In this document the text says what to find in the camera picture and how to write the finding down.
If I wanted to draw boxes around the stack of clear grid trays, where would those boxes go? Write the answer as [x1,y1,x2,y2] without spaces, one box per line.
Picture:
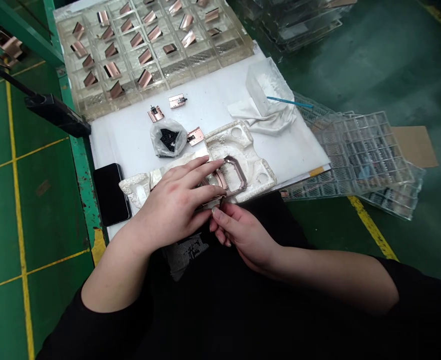
[282,89,426,223]

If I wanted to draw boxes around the green metal workbench frame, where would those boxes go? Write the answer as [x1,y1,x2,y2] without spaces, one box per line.
[0,0,110,269]

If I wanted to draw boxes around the white board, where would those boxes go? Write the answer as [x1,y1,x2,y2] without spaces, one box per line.
[52,7,332,242]

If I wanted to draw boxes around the person's right thumb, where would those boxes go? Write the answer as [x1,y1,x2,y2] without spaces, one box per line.
[211,205,240,227]

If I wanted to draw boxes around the black box device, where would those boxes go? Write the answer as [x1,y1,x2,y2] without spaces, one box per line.
[24,92,92,139]

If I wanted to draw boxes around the person's left little finger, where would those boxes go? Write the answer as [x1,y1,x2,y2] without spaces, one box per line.
[167,155,210,173]

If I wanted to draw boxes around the person's right hand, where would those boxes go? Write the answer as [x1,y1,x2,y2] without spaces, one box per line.
[209,205,282,275]

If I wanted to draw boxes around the plastic bag of black parts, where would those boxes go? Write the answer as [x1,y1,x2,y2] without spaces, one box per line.
[149,117,189,159]

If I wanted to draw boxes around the brown cardboard piece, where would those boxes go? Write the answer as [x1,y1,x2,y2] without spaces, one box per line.
[388,125,440,169]

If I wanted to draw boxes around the person's body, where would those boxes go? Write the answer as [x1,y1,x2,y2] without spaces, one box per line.
[36,194,441,360]

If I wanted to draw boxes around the person's left ring finger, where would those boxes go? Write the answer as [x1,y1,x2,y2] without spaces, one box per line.
[185,158,225,182]

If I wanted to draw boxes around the blue stick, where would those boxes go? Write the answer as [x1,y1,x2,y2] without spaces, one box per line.
[266,95,315,110]

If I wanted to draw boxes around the group of copper plates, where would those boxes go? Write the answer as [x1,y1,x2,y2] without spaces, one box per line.
[70,0,223,100]

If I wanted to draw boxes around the person's left hand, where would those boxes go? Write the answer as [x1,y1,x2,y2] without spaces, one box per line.
[140,155,228,247]

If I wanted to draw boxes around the white cloth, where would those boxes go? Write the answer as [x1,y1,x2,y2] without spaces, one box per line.
[227,57,299,137]

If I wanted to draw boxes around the small copper bracket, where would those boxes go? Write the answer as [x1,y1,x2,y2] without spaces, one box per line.
[167,93,188,110]
[186,126,207,146]
[146,104,167,123]

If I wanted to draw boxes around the clear compartment tray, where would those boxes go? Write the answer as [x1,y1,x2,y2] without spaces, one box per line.
[55,0,257,122]

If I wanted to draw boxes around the black smartphone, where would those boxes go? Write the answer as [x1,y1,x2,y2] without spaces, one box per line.
[93,162,132,228]

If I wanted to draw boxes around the person's right fingers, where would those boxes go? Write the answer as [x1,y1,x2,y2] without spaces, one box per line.
[209,220,233,248]

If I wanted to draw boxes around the white foam fixture block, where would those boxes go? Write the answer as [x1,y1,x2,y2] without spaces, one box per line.
[119,119,278,211]

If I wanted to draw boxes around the person's left index finger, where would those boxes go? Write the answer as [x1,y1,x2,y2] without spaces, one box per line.
[192,186,228,206]

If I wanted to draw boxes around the person's left middle finger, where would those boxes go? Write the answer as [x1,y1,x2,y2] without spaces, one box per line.
[192,175,222,192]

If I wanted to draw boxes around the copper parts on black rack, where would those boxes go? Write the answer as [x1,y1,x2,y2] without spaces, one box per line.
[0,29,28,78]

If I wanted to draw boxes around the pile of clear plastic trays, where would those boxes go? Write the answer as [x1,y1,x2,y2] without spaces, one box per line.
[237,0,358,57]

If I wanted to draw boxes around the copper frame part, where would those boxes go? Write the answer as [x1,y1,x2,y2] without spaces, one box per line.
[200,154,249,206]

